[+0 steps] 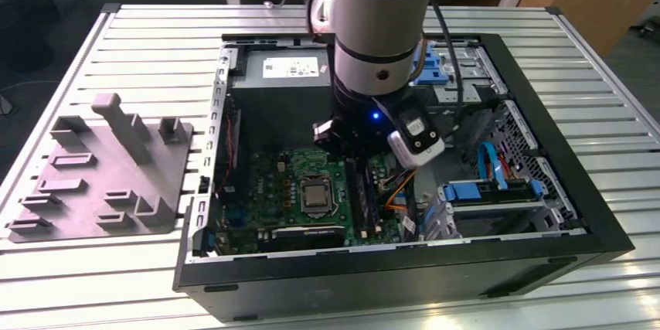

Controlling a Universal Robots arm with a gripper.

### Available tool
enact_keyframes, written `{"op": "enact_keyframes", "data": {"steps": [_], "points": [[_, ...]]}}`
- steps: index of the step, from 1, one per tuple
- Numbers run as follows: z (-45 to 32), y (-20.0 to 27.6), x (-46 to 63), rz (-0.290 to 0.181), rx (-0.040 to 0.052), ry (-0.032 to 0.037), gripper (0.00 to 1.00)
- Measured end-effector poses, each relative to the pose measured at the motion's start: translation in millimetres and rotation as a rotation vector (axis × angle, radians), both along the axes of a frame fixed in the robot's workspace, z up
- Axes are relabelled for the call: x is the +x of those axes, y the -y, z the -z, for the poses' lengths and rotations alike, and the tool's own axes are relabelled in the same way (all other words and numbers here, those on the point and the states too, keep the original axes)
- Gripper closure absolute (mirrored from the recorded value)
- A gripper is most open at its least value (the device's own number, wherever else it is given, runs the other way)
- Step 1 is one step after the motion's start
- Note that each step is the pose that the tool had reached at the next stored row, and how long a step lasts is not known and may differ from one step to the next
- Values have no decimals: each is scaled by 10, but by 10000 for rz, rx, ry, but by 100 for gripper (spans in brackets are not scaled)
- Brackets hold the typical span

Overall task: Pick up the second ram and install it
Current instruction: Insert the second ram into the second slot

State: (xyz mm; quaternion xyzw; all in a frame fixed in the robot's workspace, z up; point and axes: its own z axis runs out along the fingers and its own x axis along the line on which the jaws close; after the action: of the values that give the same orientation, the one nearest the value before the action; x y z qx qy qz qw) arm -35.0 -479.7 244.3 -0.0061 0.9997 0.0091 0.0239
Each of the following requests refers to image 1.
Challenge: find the black CPU socket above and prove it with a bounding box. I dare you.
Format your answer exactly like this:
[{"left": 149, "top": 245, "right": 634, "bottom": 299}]
[{"left": 294, "top": 174, "right": 339, "bottom": 221}]

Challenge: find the grey power supply box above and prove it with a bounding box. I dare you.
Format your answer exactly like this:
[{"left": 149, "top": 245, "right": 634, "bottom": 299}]
[{"left": 225, "top": 48, "right": 335, "bottom": 151}]

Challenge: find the silver CPU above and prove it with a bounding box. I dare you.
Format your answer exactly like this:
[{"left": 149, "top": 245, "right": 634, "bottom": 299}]
[{"left": 299, "top": 184, "right": 331, "bottom": 208}]

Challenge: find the green motherboard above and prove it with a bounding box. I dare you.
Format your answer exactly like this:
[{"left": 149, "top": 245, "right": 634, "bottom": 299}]
[{"left": 207, "top": 147, "right": 413, "bottom": 256}]

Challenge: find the blue drive latch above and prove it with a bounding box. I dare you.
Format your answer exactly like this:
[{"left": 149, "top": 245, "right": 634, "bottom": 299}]
[{"left": 410, "top": 49, "right": 447, "bottom": 86}]

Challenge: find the metal optical drive cage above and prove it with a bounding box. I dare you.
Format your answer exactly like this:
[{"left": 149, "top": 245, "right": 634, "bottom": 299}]
[{"left": 411, "top": 41, "right": 510, "bottom": 131}]

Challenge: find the black case fan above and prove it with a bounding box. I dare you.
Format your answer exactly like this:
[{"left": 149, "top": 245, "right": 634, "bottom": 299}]
[{"left": 221, "top": 96, "right": 243, "bottom": 198}]

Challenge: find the hard disk in blue carrier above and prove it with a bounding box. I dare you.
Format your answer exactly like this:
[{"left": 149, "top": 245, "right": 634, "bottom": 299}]
[{"left": 441, "top": 178, "right": 543, "bottom": 206}]

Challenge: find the black graphics card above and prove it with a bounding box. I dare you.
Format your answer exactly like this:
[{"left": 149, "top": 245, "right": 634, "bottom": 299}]
[{"left": 257, "top": 224, "right": 347, "bottom": 253}]

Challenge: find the black PC case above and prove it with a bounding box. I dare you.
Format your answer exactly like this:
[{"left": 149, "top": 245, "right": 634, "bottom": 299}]
[{"left": 170, "top": 32, "right": 635, "bottom": 323}]

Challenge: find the metal disk bay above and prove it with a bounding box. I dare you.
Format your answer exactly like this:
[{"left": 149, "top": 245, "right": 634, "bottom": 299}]
[{"left": 435, "top": 185, "right": 569, "bottom": 239}]

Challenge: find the grey parts rack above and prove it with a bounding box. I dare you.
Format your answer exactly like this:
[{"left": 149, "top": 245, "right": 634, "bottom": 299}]
[{"left": 5, "top": 92, "right": 195, "bottom": 245}]

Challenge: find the black office chair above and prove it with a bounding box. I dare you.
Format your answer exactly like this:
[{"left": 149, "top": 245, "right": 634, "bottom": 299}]
[{"left": 0, "top": 0, "right": 58, "bottom": 73}]

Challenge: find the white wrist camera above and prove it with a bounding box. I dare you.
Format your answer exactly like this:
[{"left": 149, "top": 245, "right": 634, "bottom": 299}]
[{"left": 385, "top": 108, "right": 446, "bottom": 171}]

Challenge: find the orange wire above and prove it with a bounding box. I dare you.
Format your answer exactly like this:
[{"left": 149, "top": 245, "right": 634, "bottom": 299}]
[{"left": 383, "top": 175, "right": 415, "bottom": 216}]

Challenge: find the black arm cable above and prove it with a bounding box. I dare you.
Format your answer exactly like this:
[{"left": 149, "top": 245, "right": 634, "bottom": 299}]
[{"left": 429, "top": 0, "right": 467, "bottom": 142}]

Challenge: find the blue flat wire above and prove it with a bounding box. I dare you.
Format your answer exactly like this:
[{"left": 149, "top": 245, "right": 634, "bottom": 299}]
[{"left": 477, "top": 141, "right": 510, "bottom": 191}]

